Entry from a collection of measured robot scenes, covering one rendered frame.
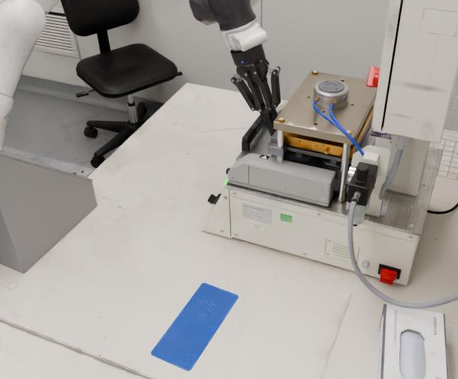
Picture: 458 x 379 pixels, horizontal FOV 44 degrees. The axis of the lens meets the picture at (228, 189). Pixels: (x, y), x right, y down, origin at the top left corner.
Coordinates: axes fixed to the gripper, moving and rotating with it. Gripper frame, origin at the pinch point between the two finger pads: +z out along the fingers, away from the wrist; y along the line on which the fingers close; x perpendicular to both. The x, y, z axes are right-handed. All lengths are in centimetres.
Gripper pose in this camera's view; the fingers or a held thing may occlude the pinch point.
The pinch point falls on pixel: (271, 121)
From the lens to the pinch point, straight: 142.3
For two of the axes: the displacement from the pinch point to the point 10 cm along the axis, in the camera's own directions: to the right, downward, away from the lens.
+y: -8.5, 0.6, 5.3
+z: 3.4, 8.2, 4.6
